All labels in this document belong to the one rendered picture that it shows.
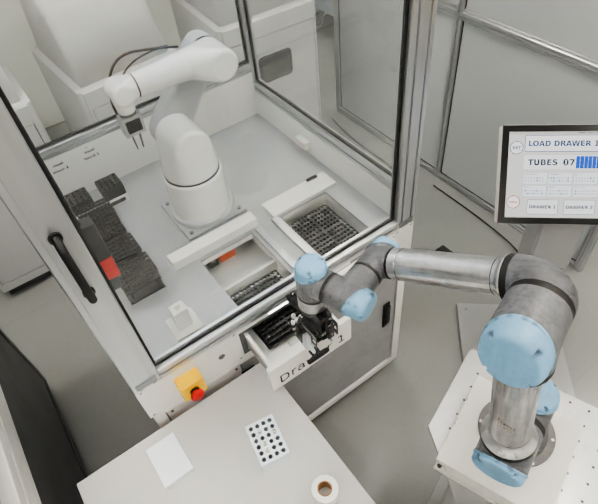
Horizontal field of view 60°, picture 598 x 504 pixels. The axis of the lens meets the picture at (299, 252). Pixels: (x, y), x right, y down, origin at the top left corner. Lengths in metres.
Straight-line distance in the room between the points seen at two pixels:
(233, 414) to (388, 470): 0.91
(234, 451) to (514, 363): 0.89
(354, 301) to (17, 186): 0.68
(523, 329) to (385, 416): 1.57
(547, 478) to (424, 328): 1.30
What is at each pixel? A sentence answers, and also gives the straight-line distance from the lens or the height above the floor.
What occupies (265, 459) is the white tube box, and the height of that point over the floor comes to 0.78.
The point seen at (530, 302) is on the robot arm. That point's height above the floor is 1.47.
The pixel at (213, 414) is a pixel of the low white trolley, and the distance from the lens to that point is 1.63.
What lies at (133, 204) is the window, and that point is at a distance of 1.11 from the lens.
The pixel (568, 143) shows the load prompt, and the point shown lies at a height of 1.16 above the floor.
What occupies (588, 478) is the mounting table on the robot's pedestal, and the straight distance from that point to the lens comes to 1.63.
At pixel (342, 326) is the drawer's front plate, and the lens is 1.54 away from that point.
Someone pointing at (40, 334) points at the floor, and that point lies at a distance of 3.08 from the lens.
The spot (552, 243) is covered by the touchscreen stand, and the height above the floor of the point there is 0.76.
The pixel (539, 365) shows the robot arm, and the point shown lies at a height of 1.44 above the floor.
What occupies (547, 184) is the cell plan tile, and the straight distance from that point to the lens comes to 1.83.
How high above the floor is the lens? 2.20
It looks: 48 degrees down
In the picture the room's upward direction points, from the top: 7 degrees counter-clockwise
